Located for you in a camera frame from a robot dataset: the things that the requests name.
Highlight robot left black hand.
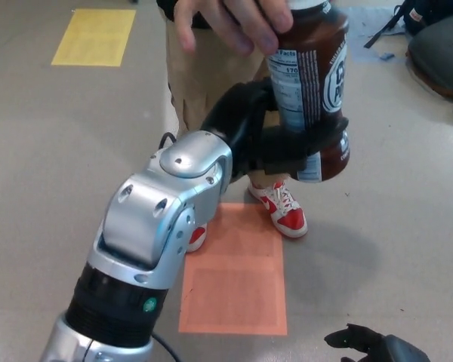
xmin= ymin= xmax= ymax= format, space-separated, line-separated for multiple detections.
xmin=202 ymin=78 xmax=350 ymax=186

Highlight person's right hand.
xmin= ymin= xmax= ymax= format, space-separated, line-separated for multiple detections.
xmin=173 ymin=0 xmax=294 ymax=57

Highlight robot right black hand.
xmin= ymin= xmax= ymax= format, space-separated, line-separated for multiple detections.
xmin=323 ymin=323 xmax=390 ymax=362

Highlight brown protein shake bottle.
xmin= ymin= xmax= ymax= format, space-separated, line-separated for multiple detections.
xmin=266 ymin=0 xmax=351 ymax=185

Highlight person's left red white sneaker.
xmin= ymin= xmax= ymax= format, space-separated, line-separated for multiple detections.
xmin=248 ymin=180 xmax=309 ymax=239

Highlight person's red white sneaker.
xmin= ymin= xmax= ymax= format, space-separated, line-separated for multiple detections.
xmin=186 ymin=222 xmax=208 ymax=253
xmin=248 ymin=180 xmax=309 ymax=239

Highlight person's right red white sneaker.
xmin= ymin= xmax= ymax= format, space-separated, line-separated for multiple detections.
xmin=186 ymin=222 xmax=208 ymax=253

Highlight khaki cargo trousers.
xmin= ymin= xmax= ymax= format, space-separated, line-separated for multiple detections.
xmin=165 ymin=17 xmax=288 ymax=186

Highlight blue paper sheet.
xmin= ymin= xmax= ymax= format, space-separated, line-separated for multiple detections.
xmin=347 ymin=5 xmax=407 ymax=65

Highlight yellow paper sheet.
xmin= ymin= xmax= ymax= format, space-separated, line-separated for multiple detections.
xmin=51 ymin=8 xmax=137 ymax=68

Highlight orange paper sheet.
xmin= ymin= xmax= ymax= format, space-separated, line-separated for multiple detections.
xmin=177 ymin=202 xmax=288 ymax=336

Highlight grey padded bag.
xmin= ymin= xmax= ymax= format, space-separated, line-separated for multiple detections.
xmin=405 ymin=17 xmax=453 ymax=100

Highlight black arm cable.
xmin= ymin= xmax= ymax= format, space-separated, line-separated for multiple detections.
xmin=150 ymin=131 xmax=179 ymax=362

